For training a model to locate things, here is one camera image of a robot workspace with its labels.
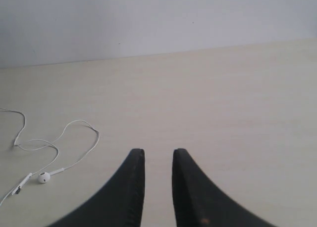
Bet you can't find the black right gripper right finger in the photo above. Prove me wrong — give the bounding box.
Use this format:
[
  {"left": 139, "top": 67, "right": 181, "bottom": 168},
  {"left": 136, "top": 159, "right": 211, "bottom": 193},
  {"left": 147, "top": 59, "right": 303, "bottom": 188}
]
[{"left": 172, "top": 148, "right": 272, "bottom": 227}]

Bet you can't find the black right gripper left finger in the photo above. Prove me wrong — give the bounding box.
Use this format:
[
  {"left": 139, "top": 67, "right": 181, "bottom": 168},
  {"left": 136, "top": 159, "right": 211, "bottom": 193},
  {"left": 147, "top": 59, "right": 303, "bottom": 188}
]
[{"left": 50, "top": 149, "right": 145, "bottom": 227}]

